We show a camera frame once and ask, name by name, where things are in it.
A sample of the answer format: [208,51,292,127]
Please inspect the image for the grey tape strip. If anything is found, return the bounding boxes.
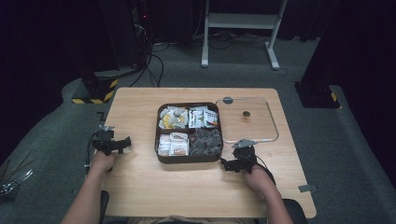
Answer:
[298,184,318,193]

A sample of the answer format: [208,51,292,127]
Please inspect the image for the hand-held gripper cable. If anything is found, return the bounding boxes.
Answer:
[84,132,98,171]
[250,153,277,186]

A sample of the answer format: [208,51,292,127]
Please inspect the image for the person's right hand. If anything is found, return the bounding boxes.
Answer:
[243,163,276,198]

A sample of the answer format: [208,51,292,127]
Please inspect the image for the bundle of metal rods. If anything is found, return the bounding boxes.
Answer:
[0,150,35,200]

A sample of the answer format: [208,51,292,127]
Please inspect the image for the pile of dark wrapped candies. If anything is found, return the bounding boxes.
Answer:
[189,128,223,157]

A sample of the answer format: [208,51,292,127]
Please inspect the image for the person's left hand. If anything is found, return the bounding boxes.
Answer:
[89,150,117,175]

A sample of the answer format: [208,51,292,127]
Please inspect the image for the left hand-held gripper cable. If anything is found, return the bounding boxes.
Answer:
[84,132,98,171]

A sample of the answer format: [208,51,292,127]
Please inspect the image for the right hand-held gripper cable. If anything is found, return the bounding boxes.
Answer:
[250,153,277,186]

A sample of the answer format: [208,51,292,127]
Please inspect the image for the pile of yellow white packets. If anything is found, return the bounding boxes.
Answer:
[158,105,190,130]

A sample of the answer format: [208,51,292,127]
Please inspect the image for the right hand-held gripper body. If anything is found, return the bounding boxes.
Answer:
[231,138,259,174]

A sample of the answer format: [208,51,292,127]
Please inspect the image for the black chair armrest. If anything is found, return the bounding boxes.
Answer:
[98,189,110,224]

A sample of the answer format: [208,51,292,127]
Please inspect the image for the pile of white orange packets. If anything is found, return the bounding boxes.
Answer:
[157,132,191,157]

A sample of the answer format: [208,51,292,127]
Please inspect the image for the black stand with hazard stripes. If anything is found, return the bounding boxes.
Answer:
[71,0,148,105]

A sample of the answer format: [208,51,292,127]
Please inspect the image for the black stand base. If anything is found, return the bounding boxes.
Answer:
[293,81,341,109]

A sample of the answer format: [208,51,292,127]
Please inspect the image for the black floor cables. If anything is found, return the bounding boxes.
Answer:
[129,27,171,89]

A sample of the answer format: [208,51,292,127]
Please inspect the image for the white metal stand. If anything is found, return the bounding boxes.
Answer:
[201,0,289,71]

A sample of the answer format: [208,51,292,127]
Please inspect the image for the pile of white printed packets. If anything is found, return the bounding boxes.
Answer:
[188,105,219,130]

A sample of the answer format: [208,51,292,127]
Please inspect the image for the clear plastic box lid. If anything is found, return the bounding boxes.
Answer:
[215,96,280,145]

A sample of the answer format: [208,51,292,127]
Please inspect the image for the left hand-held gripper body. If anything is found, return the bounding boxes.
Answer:
[91,124,125,157]

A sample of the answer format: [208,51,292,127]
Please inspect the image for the brown divided snack box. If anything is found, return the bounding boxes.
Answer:
[154,102,224,164]

